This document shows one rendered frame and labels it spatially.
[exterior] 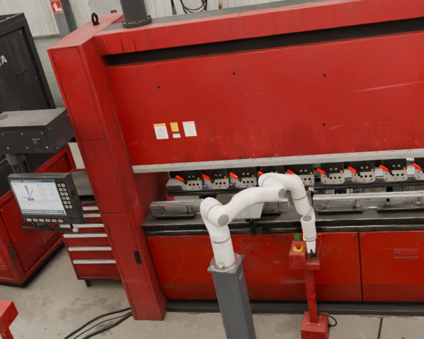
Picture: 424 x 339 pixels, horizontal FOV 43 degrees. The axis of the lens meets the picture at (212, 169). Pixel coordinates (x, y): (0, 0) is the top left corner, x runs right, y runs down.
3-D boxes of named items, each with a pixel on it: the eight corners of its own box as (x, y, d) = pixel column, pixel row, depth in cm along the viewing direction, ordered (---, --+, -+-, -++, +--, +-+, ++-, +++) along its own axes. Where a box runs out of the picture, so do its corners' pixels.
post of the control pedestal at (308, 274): (309, 323, 393) (302, 264, 369) (311, 317, 398) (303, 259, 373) (318, 323, 392) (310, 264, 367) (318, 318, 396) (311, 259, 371)
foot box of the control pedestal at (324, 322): (299, 347, 391) (297, 335, 385) (304, 322, 411) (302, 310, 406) (327, 350, 384) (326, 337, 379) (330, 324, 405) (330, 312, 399)
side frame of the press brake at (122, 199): (134, 321, 447) (45, 48, 341) (163, 255, 519) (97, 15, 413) (162, 321, 440) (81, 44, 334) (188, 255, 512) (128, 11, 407)
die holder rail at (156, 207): (152, 216, 417) (149, 205, 413) (154, 211, 422) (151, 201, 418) (215, 214, 404) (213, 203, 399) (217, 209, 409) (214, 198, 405)
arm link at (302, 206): (293, 184, 347) (304, 220, 363) (291, 200, 335) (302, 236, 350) (307, 182, 344) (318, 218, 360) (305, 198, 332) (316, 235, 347)
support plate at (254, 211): (234, 219, 372) (233, 218, 371) (240, 198, 394) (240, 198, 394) (260, 218, 367) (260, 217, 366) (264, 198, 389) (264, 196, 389)
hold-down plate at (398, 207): (377, 213, 368) (377, 209, 367) (377, 208, 373) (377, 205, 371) (425, 212, 360) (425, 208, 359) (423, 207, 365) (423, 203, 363)
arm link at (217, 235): (216, 246, 315) (208, 212, 304) (202, 232, 330) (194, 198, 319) (233, 238, 318) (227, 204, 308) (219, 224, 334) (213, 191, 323)
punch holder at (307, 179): (292, 185, 376) (289, 165, 369) (293, 179, 383) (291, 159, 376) (314, 184, 372) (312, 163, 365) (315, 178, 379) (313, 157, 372)
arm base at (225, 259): (235, 274, 319) (229, 248, 310) (205, 270, 326) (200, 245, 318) (245, 253, 334) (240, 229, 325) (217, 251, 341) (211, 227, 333)
